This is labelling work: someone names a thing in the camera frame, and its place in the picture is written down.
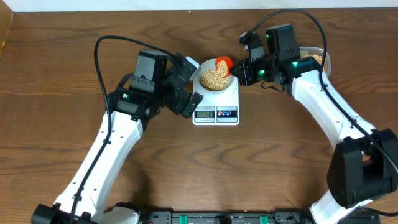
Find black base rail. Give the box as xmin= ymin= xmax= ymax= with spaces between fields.
xmin=102 ymin=202 xmax=382 ymax=224

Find soybeans in white bowl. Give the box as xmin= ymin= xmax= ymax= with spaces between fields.
xmin=200 ymin=68 xmax=229 ymax=91

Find white round bowl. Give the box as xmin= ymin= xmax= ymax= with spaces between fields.
xmin=195 ymin=58 xmax=235 ymax=93

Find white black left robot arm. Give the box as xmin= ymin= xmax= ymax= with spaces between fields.
xmin=31 ymin=49 xmax=203 ymax=224

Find pile of soybeans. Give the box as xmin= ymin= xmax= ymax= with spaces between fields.
xmin=298 ymin=54 xmax=324 ymax=72

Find soybeans in orange scoop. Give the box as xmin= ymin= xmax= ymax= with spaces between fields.
xmin=216 ymin=60 xmax=228 ymax=78

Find orange measuring scoop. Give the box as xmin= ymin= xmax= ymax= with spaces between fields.
xmin=215 ymin=56 xmax=233 ymax=77

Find white digital kitchen scale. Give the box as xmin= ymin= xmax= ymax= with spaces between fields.
xmin=193 ymin=76 xmax=239 ymax=126

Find clear plastic container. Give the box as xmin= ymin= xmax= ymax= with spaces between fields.
xmin=298 ymin=46 xmax=332 ymax=77

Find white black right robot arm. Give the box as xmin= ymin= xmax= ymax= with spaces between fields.
xmin=230 ymin=24 xmax=397 ymax=223

